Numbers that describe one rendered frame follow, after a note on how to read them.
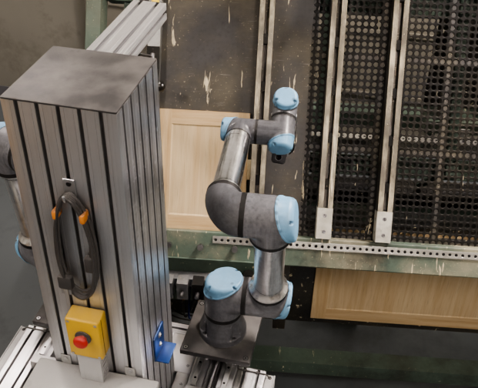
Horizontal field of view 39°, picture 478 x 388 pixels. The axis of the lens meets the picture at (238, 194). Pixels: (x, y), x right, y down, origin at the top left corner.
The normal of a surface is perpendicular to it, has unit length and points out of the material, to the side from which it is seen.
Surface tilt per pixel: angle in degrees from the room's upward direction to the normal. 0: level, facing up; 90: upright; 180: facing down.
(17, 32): 90
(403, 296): 90
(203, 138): 60
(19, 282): 0
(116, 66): 0
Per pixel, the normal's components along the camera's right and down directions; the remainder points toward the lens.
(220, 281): -0.11, -0.80
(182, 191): -0.06, 0.11
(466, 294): -0.07, 0.60
